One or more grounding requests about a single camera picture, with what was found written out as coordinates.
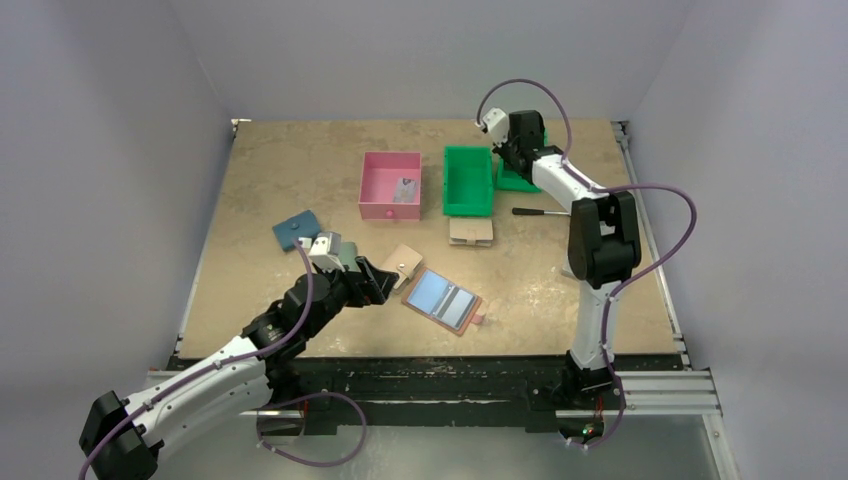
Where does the brown card holder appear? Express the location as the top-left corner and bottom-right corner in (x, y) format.
(402, 268), (484, 336)

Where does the green bin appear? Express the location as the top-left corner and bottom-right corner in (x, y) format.
(492, 130), (548, 194)
(442, 146), (494, 217)

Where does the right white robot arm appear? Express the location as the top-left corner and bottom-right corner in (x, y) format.
(481, 108), (642, 393)

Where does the left green bin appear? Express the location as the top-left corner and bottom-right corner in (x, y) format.
(442, 146), (494, 217)

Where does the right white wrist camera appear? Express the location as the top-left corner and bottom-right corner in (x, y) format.
(477, 108), (510, 144)

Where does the pink open box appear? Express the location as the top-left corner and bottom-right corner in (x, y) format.
(358, 151), (422, 221)

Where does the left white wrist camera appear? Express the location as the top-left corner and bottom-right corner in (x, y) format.
(298, 231), (344, 272)

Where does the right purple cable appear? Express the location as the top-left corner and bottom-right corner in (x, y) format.
(475, 78), (699, 452)

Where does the cream card holder with snap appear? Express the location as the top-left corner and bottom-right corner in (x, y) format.
(379, 244), (423, 293)

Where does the green card holder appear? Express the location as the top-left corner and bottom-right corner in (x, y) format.
(338, 242), (358, 270)

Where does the beige card holder with strap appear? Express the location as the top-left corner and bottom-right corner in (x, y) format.
(449, 217), (494, 247)

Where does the right green bin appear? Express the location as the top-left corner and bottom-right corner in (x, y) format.
(492, 130), (548, 194)

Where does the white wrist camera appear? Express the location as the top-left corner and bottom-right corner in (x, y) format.
(477, 108), (510, 144)
(298, 231), (344, 272)

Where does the blue card holder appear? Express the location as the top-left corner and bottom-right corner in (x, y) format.
(271, 210), (321, 252)

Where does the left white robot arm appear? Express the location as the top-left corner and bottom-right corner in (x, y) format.
(78, 254), (399, 479)

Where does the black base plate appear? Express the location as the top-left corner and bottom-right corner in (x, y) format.
(165, 354), (684, 437)

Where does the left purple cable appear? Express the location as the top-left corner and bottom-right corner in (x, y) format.
(78, 238), (369, 480)

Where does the black handled hammer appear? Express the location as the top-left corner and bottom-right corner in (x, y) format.
(511, 207), (569, 216)

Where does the purple cable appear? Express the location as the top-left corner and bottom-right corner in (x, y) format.
(78, 238), (369, 480)
(475, 78), (699, 452)

